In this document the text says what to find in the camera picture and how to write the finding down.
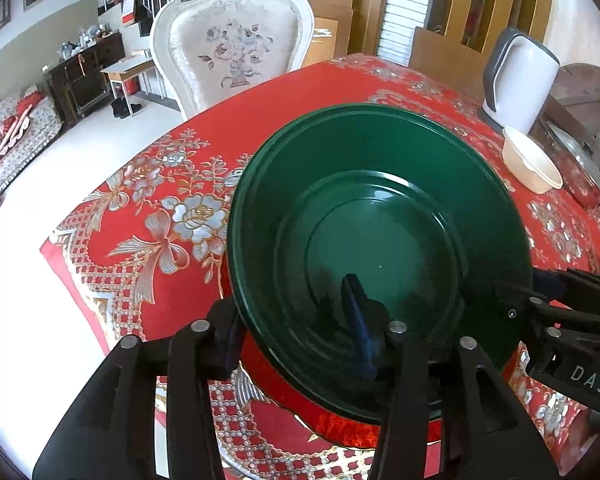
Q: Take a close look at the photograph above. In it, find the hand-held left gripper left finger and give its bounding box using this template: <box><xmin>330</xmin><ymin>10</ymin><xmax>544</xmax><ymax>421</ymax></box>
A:
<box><xmin>32</xmin><ymin>297</ymin><xmax>243</xmax><ymax>480</ymax></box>

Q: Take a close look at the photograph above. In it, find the cream plastic bowl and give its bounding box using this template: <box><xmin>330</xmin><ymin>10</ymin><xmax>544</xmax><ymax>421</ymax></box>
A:
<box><xmin>501</xmin><ymin>126</ymin><xmax>564</xmax><ymax>195</ymax></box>

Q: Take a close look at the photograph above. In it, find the floral sofa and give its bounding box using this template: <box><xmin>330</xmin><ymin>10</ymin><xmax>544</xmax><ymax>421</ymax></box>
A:
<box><xmin>0</xmin><ymin>87</ymin><xmax>63</xmax><ymax>211</ymax></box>

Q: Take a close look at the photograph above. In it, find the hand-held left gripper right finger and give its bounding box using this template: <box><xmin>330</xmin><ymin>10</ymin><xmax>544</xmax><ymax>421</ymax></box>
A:
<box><xmin>341</xmin><ymin>274</ymin><xmax>563</xmax><ymax>480</ymax></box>

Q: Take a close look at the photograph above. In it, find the white louvered panel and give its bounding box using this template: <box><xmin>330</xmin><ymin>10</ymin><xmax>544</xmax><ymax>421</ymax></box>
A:
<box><xmin>377</xmin><ymin>0</ymin><xmax>421</xmax><ymax>63</ymax></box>

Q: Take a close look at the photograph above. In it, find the pair of black shoes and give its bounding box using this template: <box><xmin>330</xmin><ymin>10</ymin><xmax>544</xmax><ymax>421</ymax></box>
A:
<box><xmin>111</xmin><ymin>99</ymin><xmax>143</xmax><ymax>120</ymax></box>

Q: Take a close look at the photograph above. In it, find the brown wooden cabinet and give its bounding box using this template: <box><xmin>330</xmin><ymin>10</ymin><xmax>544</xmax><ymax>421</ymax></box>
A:
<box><xmin>277</xmin><ymin>0</ymin><xmax>361</xmax><ymax>68</ymax></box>

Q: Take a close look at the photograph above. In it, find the dark wooden sideboard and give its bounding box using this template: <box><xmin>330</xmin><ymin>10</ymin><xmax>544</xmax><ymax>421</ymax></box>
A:
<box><xmin>45</xmin><ymin>32</ymin><xmax>127</xmax><ymax>123</ymax></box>

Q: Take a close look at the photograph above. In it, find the cluster of small bottles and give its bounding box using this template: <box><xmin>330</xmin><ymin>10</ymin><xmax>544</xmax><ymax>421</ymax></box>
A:
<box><xmin>60</xmin><ymin>30</ymin><xmax>111</xmax><ymax>58</ymax></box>

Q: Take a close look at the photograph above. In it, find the red floral tablecloth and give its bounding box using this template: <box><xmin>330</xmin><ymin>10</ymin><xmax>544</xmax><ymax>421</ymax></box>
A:
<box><xmin>40</xmin><ymin>54</ymin><xmax>600</xmax><ymax>480</ymax></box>

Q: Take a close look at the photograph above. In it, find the plywood board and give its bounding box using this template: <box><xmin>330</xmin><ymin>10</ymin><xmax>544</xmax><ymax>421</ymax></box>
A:
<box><xmin>410</xmin><ymin>27</ymin><xmax>486</xmax><ymax>101</ymax></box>

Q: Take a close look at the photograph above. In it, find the red scalloped gold-rimmed plate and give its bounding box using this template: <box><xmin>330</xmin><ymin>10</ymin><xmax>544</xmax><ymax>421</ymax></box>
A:
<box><xmin>219</xmin><ymin>250</ymin><xmax>446</xmax><ymax>450</ymax></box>

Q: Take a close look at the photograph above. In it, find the dark green plastic bowl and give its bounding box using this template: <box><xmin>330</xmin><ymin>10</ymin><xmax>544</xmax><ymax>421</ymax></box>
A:
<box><xmin>226</xmin><ymin>103</ymin><xmax>535</xmax><ymax>423</ymax></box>

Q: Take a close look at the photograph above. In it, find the round wooden tabletop board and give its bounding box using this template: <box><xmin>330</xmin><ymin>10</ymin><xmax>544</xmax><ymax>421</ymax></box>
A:
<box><xmin>540</xmin><ymin>62</ymin><xmax>600</xmax><ymax>171</ymax></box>

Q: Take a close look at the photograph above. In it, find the white ornate floral chair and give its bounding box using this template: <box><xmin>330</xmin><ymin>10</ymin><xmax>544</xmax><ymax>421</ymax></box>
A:
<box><xmin>149</xmin><ymin>0</ymin><xmax>316</xmax><ymax>121</ymax></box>

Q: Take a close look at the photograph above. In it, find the white electric kettle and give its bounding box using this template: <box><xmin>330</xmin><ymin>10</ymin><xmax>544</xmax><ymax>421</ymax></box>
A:
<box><xmin>481</xmin><ymin>27</ymin><xmax>561</xmax><ymax>135</ymax></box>

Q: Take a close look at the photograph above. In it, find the steel wok with glass lid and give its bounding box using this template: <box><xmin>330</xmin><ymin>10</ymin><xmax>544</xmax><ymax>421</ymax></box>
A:
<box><xmin>545</xmin><ymin>120</ymin><xmax>600</xmax><ymax>206</ymax></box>

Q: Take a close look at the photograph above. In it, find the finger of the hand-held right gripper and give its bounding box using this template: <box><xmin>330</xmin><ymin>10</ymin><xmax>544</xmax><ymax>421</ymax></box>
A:
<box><xmin>495</xmin><ymin>282</ymin><xmax>600</xmax><ymax>361</ymax></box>
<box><xmin>532</xmin><ymin>267</ymin><xmax>600</xmax><ymax>311</ymax></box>

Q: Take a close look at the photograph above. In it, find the small wooden desk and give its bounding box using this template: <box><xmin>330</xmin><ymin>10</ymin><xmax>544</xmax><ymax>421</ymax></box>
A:
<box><xmin>101</xmin><ymin>57</ymin><xmax>156</xmax><ymax>106</ymax></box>

